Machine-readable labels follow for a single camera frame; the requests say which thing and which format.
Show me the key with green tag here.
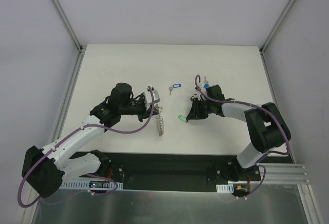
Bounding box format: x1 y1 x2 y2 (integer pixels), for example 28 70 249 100
178 115 188 123

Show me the metal key ring disc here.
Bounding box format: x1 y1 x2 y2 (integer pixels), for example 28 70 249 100
155 104 164 137

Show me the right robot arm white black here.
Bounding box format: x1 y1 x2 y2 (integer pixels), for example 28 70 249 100
186 85 291 181

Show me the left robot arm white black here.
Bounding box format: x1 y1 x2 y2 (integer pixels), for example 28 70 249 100
19 83 160 198

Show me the key with solid blue tag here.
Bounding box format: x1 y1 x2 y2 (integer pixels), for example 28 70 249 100
203 76 209 88

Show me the key with blue framed tag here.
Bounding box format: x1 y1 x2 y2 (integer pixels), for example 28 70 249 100
168 83 181 95

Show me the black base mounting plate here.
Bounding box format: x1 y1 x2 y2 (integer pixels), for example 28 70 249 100
69 151 265 191

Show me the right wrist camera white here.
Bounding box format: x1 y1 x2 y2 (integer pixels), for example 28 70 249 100
193 92 202 100

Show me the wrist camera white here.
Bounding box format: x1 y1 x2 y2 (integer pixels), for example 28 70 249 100
193 92 202 100
143 85 160 109

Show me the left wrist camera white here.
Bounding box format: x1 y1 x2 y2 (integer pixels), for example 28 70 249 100
143 85 160 109

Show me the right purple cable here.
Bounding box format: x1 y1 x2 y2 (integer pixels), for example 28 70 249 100
194 74 292 204

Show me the purple cable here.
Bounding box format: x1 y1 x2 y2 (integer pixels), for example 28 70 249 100
194 74 292 204
17 87 156 208

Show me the right white cable duct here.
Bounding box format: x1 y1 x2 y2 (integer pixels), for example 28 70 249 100
216 183 234 194

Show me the white cable duct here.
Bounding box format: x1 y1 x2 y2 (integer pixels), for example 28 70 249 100
216 183 234 194
60 179 123 191

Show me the left white cable duct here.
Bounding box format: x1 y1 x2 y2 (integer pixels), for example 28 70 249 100
60 179 123 191

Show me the right aluminium frame post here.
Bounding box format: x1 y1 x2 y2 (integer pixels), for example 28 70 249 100
260 0 297 55

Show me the aluminium frame post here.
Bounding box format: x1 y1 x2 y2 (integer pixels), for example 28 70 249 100
50 0 85 53
260 0 297 55

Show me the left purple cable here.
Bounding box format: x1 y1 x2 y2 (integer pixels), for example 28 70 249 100
17 87 156 208

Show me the left aluminium frame post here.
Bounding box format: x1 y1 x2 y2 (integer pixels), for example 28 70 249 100
50 0 85 53

